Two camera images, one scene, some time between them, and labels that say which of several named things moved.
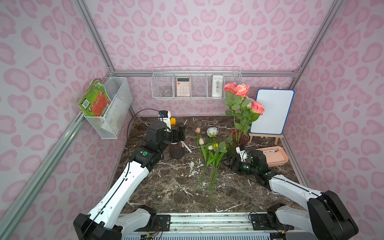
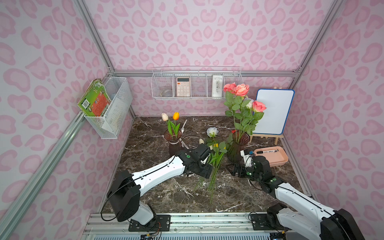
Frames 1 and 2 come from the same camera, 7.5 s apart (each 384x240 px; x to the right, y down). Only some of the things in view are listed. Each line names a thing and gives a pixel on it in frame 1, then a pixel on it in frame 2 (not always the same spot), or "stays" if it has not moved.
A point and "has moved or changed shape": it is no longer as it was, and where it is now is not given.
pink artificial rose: (241, 105) stays
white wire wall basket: (193, 82) stays
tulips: (197, 131) has moved or changed shape
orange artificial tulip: (172, 122) has moved or changed shape
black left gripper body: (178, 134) → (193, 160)
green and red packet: (94, 100) stays
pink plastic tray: (275, 158) stays
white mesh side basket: (109, 126) stays
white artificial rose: (248, 104) stays
